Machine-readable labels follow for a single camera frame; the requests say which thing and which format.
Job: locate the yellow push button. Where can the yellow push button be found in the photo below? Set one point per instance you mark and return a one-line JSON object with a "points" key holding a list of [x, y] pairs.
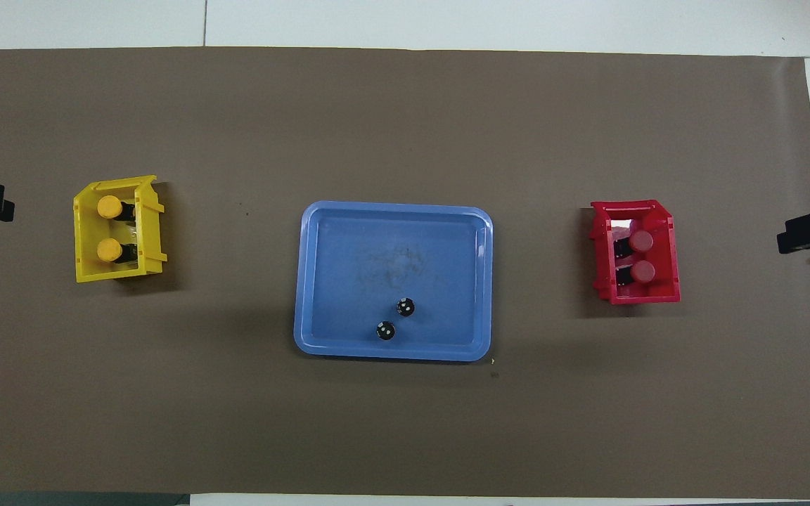
{"points": [[108, 250], [109, 206]]}

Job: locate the red push button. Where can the red push button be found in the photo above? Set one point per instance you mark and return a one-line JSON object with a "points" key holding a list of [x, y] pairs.
{"points": [[643, 272], [641, 241]]}

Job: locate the blue plastic tray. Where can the blue plastic tray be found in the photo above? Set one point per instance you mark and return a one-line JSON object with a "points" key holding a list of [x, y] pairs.
{"points": [[349, 281]]}

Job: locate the red plastic bin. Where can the red plastic bin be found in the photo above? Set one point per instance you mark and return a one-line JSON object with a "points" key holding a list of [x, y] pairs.
{"points": [[666, 261]]}

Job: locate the yellow plastic bin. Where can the yellow plastic bin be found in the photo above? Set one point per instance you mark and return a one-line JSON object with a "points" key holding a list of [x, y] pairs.
{"points": [[152, 246]]}

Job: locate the small black cylinder part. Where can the small black cylinder part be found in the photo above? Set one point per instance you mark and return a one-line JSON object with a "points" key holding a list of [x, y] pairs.
{"points": [[405, 307], [385, 330]]}

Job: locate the brown table mat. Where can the brown table mat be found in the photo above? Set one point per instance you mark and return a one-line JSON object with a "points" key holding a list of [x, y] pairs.
{"points": [[405, 105]]}

